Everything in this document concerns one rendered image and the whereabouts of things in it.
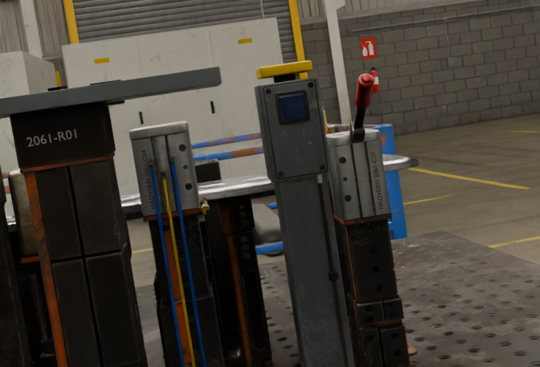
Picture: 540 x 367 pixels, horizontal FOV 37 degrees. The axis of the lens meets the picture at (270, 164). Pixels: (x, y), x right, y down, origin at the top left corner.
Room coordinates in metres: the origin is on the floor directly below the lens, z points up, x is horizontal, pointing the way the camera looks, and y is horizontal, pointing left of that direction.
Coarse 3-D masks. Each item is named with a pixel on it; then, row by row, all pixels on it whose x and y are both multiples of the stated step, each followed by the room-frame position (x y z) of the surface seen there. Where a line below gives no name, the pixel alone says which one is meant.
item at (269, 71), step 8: (280, 64) 0.93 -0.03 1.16; (288, 64) 0.93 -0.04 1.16; (296, 64) 0.93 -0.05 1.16; (304, 64) 0.93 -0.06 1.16; (256, 72) 0.97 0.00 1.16; (264, 72) 0.92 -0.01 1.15; (272, 72) 0.93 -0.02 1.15; (280, 72) 0.93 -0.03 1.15; (288, 72) 0.93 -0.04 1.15; (296, 72) 0.93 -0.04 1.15; (280, 80) 0.94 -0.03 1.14; (288, 80) 0.94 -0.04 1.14
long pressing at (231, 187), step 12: (384, 156) 1.34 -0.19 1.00; (396, 156) 1.31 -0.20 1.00; (384, 168) 1.21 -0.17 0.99; (396, 168) 1.21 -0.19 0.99; (408, 168) 1.22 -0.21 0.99; (228, 180) 1.33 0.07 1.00; (240, 180) 1.30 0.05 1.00; (252, 180) 1.30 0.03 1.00; (264, 180) 1.21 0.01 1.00; (204, 192) 1.19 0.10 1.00; (216, 192) 1.19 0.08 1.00; (228, 192) 1.19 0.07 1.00; (240, 192) 1.19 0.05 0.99; (252, 192) 1.19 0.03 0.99; (132, 204) 1.18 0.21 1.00; (12, 216) 1.27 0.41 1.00; (12, 228) 1.16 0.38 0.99
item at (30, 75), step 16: (0, 64) 8.76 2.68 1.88; (16, 64) 8.77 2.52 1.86; (32, 64) 9.33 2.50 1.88; (48, 64) 10.65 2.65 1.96; (0, 80) 8.75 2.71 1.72; (16, 80) 8.77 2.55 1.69; (32, 80) 9.13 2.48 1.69; (48, 80) 10.39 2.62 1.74; (0, 96) 8.75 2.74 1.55; (0, 128) 8.74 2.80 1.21; (0, 144) 8.74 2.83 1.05; (0, 160) 8.74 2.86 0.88; (16, 160) 8.76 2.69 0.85
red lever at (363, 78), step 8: (360, 80) 0.98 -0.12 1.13; (368, 80) 0.98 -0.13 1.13; (360, 88) 0.99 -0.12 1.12; (368, 88) 0.98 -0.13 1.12; (360, 96) 1.00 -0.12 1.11; (368, 96) 1.00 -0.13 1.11; (360, 104) 1.01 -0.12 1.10; (368, 104) 1.02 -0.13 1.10; (360, 112) 1.04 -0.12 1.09; (360, 120) 1.06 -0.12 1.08; (352, 128) 1.07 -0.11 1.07; (360, 128) 1.07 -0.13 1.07; (352, 136) 1.08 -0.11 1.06; (360, 136) 1.08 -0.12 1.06
